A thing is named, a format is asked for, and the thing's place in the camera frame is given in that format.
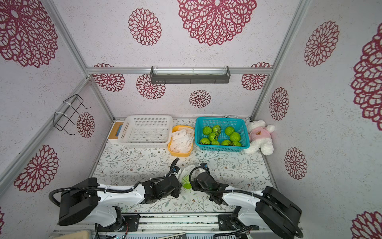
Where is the white foam net sleeve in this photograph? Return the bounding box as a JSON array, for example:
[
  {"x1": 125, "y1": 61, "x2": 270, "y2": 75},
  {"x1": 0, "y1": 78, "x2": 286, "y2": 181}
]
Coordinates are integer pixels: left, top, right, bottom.
[{"x1": 180, "y1": 165, "x2": 196, "y2": 180}]

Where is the pile of white foam nets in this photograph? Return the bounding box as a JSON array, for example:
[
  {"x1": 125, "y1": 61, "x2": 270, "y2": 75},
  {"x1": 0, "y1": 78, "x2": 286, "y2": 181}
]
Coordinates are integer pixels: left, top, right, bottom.
[{"x1": 169, "y1": 127, "x2": 195, "y2": 154}]

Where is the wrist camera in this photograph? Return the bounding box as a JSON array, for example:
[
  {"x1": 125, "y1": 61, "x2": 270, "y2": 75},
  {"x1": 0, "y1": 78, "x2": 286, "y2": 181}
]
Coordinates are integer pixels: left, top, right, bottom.
[
  {"x1": 201, "y1": 163, "x2": 210, "y2": 171},
  {"x1": 172, "y1": 166, "x2": 182, "y2": 175}
]

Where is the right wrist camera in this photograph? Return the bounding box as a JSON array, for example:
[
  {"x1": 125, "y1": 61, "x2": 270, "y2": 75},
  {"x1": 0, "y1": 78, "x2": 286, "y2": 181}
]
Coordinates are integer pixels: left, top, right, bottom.
[{"x1": 201, "y1": 163, "x2": 210, "y2": 171}]

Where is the floral table mat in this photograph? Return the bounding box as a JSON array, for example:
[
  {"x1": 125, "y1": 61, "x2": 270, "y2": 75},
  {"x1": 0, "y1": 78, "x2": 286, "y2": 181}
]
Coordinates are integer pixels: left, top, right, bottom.
[{"x1": 93, "y1": 143, "x2": 273, "y2": 214}]

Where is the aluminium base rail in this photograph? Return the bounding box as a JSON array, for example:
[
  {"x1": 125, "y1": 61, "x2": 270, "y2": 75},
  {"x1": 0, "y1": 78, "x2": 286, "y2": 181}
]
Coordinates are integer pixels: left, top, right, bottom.
[{"x1": 53, "y1": 212, "x2": 302, "y2": 239}]

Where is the black wire wall rack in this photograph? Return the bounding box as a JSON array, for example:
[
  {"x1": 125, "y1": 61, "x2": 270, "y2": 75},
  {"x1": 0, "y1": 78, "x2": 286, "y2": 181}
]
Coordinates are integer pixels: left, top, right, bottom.
[{"x1": 52, "y1": 94, "x2": 91, "y2": 136}]

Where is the teal plastic basket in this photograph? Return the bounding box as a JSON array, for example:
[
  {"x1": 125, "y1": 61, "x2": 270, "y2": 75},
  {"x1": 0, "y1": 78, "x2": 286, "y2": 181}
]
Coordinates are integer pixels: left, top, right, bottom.
[{"x1": 195, "y1": 117, "x2": 250, "y2": 152}]

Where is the white plastic basket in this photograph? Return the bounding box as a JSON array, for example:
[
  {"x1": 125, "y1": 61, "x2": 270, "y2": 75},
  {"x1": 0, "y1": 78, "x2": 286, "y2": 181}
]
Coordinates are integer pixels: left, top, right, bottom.
[{"x1": 117, "y1": 115, "x2": 173, "y2": 148}]

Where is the green custard apple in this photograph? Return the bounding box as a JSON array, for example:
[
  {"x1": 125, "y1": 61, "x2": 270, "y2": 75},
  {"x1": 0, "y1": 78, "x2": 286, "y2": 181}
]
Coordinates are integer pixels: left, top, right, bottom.
[
  {"x1": 212, "y1": 125, "x2": 221, "y2": 135},
  {"x1": 209, "y1": 132, "x2": 218, "y2": 142},
  {"x1": 224, "y1": 126, "x2": 235, "y2": 136},
  {"x1": 221, "y1": 140, "x2": 232, "y2": 146},
  {"x1": 203, "y1": 126, "x2": 212, "y2": 135},
  {"x1": 232, "y1": 141, "x2": 242, "y2": 146},
  {"x1": 230, "y1": 131, "x2": 241, "y2": 142},
  {"x1": 181, "y1": 176, "x2": 192, "y2": 189},
  {"x1": 200, "y1": 137, "x2": 211, "y2": 145}
]

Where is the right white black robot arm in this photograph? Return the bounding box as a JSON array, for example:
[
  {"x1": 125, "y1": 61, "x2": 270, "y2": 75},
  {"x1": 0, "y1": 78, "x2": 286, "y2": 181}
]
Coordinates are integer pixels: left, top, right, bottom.
[{"x1": 189, "y1": 163, "x2": 303, "y2": 239}]

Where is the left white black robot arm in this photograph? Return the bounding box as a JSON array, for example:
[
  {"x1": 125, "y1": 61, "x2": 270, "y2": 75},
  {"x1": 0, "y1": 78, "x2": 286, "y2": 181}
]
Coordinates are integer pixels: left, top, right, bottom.
[{"x1": 48, "y1": 158, "x2": 182, "y2": 232}]

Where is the yellow plastic tray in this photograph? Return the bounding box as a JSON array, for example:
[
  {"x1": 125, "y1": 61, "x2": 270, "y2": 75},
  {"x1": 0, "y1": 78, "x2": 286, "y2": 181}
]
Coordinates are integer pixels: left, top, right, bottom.
[{"x1": 167, "y1": 124, "x2": 195, "y2": 158}]

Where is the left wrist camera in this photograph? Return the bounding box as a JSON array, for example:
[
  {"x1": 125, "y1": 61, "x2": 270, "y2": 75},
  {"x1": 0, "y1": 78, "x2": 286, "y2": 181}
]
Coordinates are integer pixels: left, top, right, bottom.
[{"x1": 172, "y1": 166, "x2": 182, "y2": 175}]

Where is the white teddy bear pink shirt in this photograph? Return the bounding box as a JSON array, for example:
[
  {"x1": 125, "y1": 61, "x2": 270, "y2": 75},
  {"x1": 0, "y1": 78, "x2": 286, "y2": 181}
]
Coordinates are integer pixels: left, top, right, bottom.
[{"x1": 243, "y1": 120, "x2": 275, "y2": 156}]

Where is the white box wooden lid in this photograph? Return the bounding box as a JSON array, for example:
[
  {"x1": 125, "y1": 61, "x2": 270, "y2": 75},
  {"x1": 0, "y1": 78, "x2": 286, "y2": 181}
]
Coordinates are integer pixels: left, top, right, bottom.
[{"x1": 107, "y1": 121, "x2": 123, "y2": 144}]

